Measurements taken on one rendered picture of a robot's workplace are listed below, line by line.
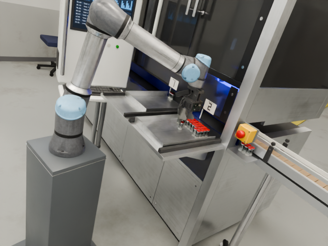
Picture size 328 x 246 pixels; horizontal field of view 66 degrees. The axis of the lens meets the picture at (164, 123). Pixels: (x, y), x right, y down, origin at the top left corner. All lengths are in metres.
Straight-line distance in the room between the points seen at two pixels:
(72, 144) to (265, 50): 0.92
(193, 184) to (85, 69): 0.91
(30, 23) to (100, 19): 3.98
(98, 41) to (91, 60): 0.09
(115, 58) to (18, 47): 3.21
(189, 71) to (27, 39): 4.14
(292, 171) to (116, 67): 1.32
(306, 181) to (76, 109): 1.02
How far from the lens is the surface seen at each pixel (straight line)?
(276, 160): 1.33
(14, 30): 4.87
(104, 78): 1.92
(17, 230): 1.93
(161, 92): 1.77
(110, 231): 1.91
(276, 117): 1.60
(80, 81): 1.16
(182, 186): 1.66
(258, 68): 1.22
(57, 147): 1.13
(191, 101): 1.22
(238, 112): 1.28
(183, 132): 1.33
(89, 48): 1.12
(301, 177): 1.29
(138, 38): 0.98
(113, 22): 0.96
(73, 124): 1.08
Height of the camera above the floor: 1.46
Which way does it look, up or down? 25 degrees down
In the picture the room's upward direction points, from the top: 15 degrees clockwise
